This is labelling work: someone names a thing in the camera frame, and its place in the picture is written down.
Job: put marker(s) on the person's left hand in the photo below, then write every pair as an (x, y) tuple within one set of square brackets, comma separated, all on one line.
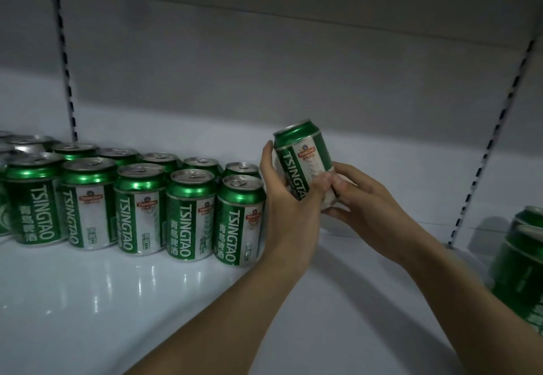
[(292, 226)]

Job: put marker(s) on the person's right hand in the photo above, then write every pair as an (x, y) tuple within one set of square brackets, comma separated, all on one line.
[(377, 213)]

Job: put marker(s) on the person's right thumb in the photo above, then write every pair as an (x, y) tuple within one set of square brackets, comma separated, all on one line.
[(350, 170)]

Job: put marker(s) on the person's left thumb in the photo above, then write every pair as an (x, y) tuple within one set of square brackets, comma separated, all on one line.
[(314, 185)]

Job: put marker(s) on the green beer can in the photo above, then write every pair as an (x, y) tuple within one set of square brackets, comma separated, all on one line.
[(519, 277), (530, 216), (303, 150)]

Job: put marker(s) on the person's right forearm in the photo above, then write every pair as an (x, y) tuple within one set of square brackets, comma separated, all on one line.
[(466, 302)]

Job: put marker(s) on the person's left forearm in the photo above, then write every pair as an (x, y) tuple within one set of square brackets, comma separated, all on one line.
[(237, 311)]

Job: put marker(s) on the black slotted shelf upright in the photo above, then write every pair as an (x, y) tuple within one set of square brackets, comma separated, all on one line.
[(65, 65), (494, 141)]

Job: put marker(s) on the group of green cans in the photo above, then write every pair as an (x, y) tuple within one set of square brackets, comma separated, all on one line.
[(140, 209)]

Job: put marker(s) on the white metal shelf board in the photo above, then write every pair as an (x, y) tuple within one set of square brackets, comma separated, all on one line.
[(85, 311)]

